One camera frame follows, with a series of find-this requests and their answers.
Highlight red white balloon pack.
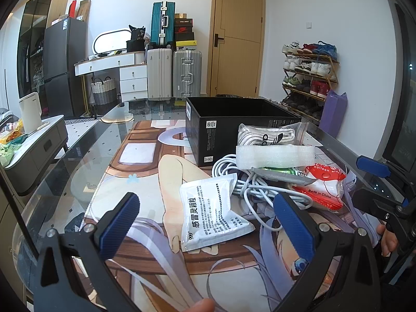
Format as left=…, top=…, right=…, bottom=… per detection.
left=291, top=164, right=346, bottom=212

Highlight green medicine pouch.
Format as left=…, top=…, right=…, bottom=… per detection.
left=264, top=168, right=297, bottom=176

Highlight adidas socks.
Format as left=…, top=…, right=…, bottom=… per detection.
left=237, top=122, right=308, bottom=146

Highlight white foam block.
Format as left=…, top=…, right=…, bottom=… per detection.
left=236, top=144, right=315, bottom=170

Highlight white charging cable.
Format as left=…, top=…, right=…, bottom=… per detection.
left=211, top=154, right=314, bottom=232

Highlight white medicine pouch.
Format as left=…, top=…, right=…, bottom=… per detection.
left=180, top=174, right=255, bottom=252

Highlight person's right hand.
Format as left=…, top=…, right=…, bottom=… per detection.
left=376, top=225, right=398, bottom=257

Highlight person's left hand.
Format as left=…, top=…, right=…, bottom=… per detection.
left=184, top=298, right=215, bottom=312

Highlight purple bag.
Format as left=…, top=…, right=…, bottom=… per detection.
left=319, top=90, right=348, bottom=138

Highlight anime printed desk mat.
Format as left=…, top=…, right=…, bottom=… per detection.
left=77, top=120, right=381, bottom=312

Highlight wooden shoe rack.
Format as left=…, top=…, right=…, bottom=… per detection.
left=281, top=41, right=339, bottom=124

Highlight grey side cabinet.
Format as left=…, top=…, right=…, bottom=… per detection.
left=5, top=115, right=68, bottom=197

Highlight black storage box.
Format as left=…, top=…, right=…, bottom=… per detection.
left=185, top=96, right=301, bottom=167

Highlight wooden door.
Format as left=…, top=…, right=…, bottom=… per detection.
left=207, top=0, right=266, bottom=97

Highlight woven laundry basket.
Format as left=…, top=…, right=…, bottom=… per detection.
left=91, top=77, right=117, bottom=106

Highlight silver suitcase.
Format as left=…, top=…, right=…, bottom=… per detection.
left=172, top=49, right=202, bottom=97

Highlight stack of shoe boxes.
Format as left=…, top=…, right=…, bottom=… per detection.
left=174, top=14, right=197, bottom=50

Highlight white dresser with drawers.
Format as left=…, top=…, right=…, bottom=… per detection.
left=74, top=51, right=148, bottom=102

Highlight white suitcase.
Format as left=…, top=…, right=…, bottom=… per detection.
left=147, top=49, right=172, bottom=98

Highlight black refrigerator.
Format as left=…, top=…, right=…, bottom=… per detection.
left=43, top=18, right=87, bottom=118

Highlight oval vanity mirror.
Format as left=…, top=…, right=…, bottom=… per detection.
left=92, top=28, right=131, bottom=54

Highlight teal suitcase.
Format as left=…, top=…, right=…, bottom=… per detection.
left=150, top=2, right=176, bottom=48

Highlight black tote bag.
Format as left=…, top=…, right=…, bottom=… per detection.
left=126, top=25, right=146, bottom=52

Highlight black glass wardrobe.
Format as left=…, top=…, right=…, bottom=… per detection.
left=17, top=0, right=68, bottom=98

